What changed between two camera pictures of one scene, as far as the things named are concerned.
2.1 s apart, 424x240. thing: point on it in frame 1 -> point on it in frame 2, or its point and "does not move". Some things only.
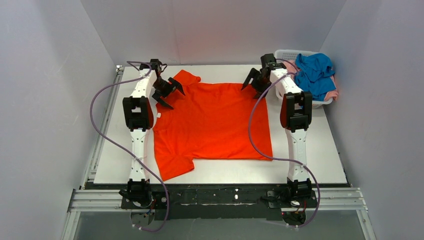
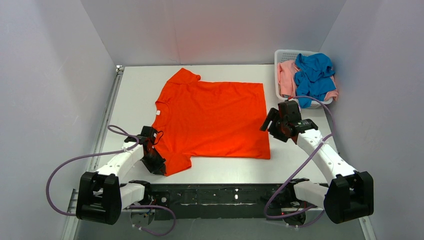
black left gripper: x=164 y=89 -> x=154 y=160
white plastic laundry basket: x=285 y=55 does not move
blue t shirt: x=315 y=74 does not move
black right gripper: x=257 y=79 -> x=274 y=124
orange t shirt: x=210 y=121 does not move
